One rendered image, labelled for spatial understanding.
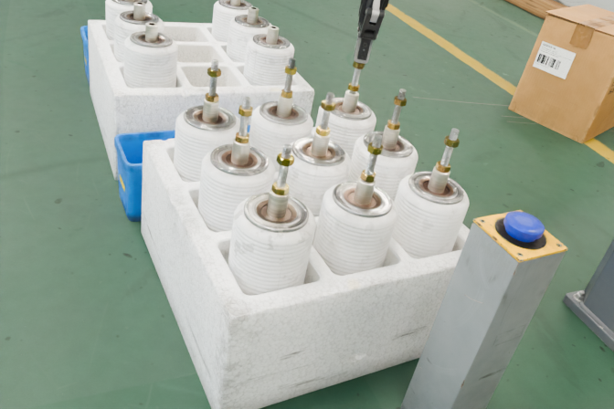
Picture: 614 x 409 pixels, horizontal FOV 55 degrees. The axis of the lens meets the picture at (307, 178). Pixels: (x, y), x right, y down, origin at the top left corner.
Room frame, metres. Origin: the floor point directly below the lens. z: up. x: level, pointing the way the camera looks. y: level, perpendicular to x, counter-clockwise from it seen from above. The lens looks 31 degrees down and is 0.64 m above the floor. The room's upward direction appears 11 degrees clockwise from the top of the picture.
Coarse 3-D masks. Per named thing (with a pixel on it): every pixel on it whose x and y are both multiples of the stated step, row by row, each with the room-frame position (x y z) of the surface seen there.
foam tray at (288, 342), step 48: (144, 144) 0.77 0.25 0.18; (144, 192) 0.76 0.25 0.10; (192, 192) 0.67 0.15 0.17; (144, 240) 0.75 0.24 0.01; (192, 240) 0.56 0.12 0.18; (192, 288) 0.55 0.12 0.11; (288, 288) 0.51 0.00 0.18; (336, 288) 0.53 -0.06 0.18; (384, 288) 0.56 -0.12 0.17; (432, 288) 0.60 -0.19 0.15; (192, 336) 0.54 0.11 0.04; (240, 336) 0.45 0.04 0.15; (288, 336) 0.49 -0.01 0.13; (336, 336) 0.53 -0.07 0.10; (384, 336) 0.57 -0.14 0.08; (240, 384) 0.46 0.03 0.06; (288, 384) 0.50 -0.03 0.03
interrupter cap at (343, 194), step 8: (344, 184) 0.64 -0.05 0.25; (352, 184) 0.64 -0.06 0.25; (336, 192) 0.62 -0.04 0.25; (344, 192) 0.62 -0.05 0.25; (352, 192) 0.63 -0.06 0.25; (376, 192) 0.64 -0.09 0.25; (384, 192) 0.64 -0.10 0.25; (336, 200) 0.60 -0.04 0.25; (344, 200) 0.60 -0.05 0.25; (352, 200) 0.61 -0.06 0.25; (376, 200) 0.62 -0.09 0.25; (384, 200) 0.62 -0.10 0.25; (344, 208) 0.59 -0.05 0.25; (352, 208) 0.59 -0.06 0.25; (360, 208) 0.59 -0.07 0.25; (368, 208) 0.60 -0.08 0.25; (376, 208) 0.60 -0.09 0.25; (384, 208) 0.60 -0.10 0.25; (368, 216) 0.58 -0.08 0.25; (376, 216) 0.58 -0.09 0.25
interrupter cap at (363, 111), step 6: (336, 102) 0.89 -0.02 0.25; (342, 102) 0.90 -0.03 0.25; (360, 102) 0.91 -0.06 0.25; (336, 108) 0.87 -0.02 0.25; (360, 108) 0.89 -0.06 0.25; (366, 108) 0.89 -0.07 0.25; (336, 114) 0.85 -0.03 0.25; (342, 114) 0.85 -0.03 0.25; (348, 114) 0.85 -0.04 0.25; (354, 114) 0.86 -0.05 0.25; (360, 114) 0.86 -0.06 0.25; (366, 114) 0.87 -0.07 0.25; (354, 120) 0.84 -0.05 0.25; (360, 120) 0.85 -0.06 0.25
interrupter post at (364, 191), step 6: (360, 180) 0.61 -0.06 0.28; (360, 186) 0.61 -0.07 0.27; (366, 186) 0.61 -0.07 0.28; (372, 186) 0.61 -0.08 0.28; (360, 192) 0.61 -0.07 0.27; (366, 192) 0.61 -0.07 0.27; (372, 192) 0.61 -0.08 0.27; (354, 198) 0.61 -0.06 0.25; (360, 198) 0.61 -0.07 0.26; (366, 198) 0.61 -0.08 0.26
